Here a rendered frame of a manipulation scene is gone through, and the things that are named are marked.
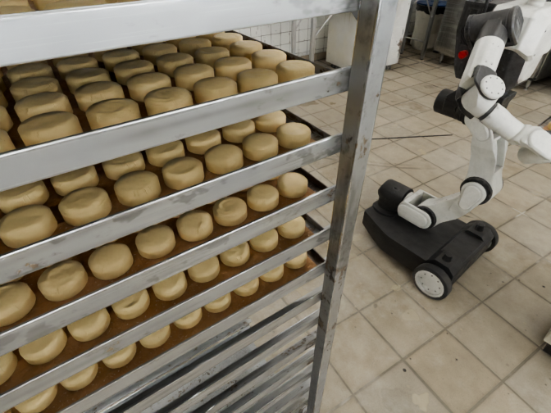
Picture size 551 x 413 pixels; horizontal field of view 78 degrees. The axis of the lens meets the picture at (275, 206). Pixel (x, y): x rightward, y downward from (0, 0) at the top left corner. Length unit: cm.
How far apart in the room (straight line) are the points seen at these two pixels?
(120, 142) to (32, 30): 10
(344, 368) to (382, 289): 51
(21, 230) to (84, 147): 12
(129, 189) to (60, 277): 14
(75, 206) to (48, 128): 9
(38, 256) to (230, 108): 23
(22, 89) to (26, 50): 18
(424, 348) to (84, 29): 181
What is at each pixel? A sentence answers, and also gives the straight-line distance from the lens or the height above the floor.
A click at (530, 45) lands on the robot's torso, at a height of 123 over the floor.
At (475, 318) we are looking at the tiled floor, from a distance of 210.
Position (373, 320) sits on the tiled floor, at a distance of 190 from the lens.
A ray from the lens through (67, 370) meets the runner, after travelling 53.
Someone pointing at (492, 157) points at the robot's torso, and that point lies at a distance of 180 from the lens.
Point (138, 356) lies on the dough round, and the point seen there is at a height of 104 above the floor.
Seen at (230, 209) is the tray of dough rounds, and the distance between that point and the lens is 50.
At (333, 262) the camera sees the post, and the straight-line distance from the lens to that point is 64.
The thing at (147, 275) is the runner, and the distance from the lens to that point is 45.
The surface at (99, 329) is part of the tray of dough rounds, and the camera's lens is 54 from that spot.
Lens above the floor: 156
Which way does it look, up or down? 39 degrees down
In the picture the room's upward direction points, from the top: 1 degrees counter-clockwise
